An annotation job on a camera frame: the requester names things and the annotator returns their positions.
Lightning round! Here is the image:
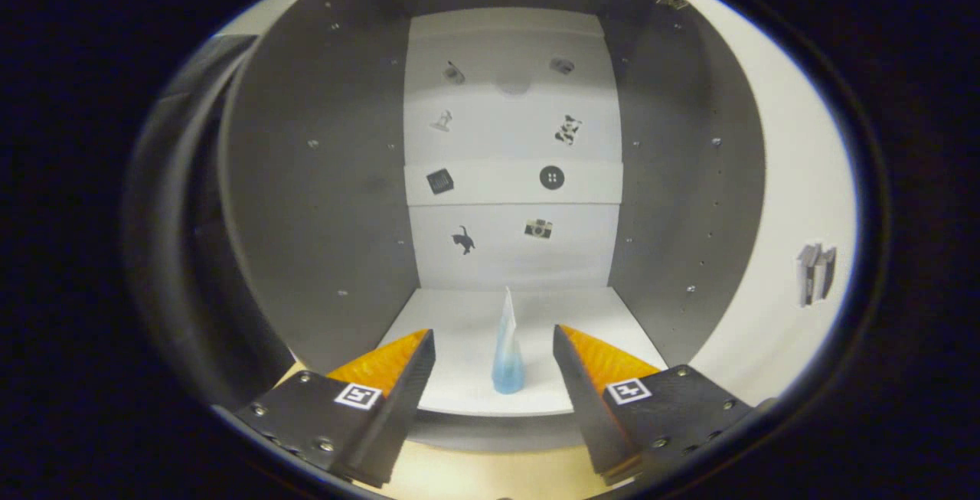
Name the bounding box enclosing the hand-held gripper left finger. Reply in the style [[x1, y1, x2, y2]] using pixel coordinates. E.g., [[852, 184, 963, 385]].
[[234, 328, 437, 489]]

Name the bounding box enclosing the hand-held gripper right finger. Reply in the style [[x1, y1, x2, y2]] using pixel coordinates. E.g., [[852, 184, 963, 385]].
[[553, 324, 774, 485]]

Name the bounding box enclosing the small blue white pouch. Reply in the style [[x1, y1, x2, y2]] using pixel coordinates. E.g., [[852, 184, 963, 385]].
[[492, 286, 527, 395]]

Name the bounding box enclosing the grey cabinet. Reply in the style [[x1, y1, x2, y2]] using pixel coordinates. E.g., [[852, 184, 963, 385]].
[[218, 0, 766, 455]]

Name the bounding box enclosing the black backdrop cloth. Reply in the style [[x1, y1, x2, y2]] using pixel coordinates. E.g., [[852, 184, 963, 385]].
[[122, 33, 296, 409]]

